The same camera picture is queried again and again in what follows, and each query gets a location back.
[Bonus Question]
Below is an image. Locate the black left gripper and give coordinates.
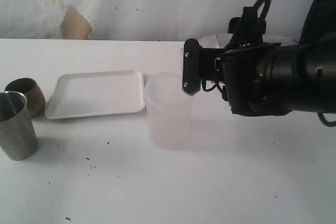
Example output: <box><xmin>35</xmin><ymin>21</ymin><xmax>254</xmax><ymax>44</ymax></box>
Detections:
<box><xmin>201</xmin><ymin>7</ymin><xmax>289</xmax><ymax>116</ymax></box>

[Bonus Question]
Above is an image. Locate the clear plastic shaker tumbler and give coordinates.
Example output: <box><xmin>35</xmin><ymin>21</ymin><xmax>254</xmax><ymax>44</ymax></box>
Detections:
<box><xmin>263</xmin><ymin>35</ymin><xmax>299</xmax><ymax>46</ymax></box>

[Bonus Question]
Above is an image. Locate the brown wooden cup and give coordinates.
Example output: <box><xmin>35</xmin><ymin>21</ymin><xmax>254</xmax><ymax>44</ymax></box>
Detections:
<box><xmin>5</xmin><ymin>77</ymin><xmax>46</xmax><ymax>118</ymax></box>

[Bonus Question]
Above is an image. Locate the stainless steel cup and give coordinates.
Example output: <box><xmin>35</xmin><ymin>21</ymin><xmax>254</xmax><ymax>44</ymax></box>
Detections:
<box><xmin>1</xmin><ymin>91</ymin><xmax>38</xmax><ymax>161</ymax></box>

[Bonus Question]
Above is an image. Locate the clear dome lid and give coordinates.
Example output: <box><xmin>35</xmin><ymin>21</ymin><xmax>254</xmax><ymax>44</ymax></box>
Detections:
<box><xmin>198</xmin><ymin>33</ymin><xmax>232</xmax><ymax>49</ymax></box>

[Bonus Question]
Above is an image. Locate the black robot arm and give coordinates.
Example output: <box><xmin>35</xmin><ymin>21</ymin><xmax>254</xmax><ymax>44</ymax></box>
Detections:
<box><xmin>199</xmin><ymin>7</ymin><xmax>335</xmax><ymax>116</ymax></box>

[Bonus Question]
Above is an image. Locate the dark curtain at right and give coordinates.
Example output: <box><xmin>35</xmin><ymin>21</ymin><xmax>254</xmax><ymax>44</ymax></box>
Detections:
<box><xmin>299</xmin><ymin>0</ymin><xmax>335</xmax><ymax>44</ymax></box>

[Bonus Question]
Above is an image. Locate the translucent plastic container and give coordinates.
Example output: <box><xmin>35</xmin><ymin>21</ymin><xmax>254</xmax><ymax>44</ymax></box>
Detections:
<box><xmin>144</xmin><ymin>72</ymin><xmax>192</xmax><ymax>150</ymax></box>

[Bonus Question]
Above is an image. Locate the white rectangular tray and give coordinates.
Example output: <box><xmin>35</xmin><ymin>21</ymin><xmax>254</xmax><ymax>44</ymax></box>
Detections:
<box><xmin>45</xmin><ymin>70</ymin><xmax>145</xmax><ymax>120</ymax></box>

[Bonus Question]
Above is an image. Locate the white backdrop sheet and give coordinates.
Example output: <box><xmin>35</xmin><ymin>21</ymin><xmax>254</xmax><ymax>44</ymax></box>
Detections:
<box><xmin>1</xmin><ymin>0</ymin><xmax>313</xmax><ymax>41</ymax></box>

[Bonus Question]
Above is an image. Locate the black cable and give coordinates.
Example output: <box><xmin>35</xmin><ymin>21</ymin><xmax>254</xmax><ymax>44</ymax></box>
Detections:
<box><xmin>201</xmin><ymin>0</ymin><xmax>336</xmax><ymax>127</ymax></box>

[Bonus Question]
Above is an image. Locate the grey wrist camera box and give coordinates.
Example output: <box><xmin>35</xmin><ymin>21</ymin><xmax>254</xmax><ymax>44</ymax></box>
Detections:
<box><xmin>182</xmin><ymin>38</ymin><xmax>202</xmax><ymax>96</ymax></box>

